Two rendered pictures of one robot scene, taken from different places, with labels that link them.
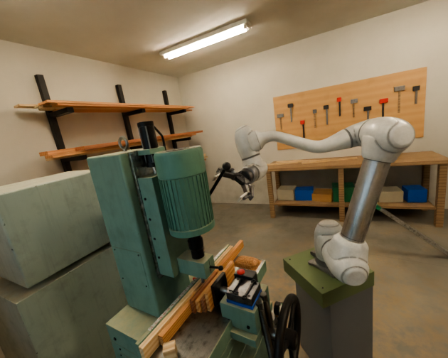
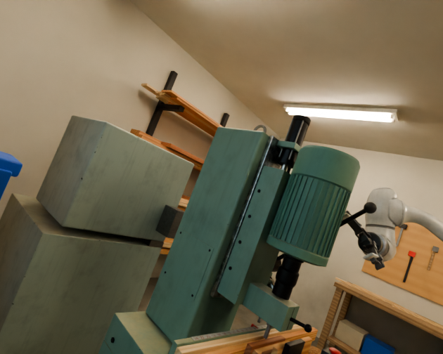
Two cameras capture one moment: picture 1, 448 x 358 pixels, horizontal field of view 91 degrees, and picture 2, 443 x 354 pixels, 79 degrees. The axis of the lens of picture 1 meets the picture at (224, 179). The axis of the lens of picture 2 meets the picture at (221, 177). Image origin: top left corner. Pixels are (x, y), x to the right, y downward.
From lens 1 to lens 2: 37 cm
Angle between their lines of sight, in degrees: 22
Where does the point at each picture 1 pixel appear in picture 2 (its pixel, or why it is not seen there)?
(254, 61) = (376, 159)
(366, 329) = not seen: outside the picture
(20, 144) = (122, 115)
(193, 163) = (349, 173)
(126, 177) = (255, 156)
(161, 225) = (261, 228)
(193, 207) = (321, 222)
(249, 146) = (387, 213)
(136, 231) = (226, 220)
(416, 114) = not seen: outside the picture
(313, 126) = (425, 267)
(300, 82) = (427, 206)
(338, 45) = not seen: outside the picture
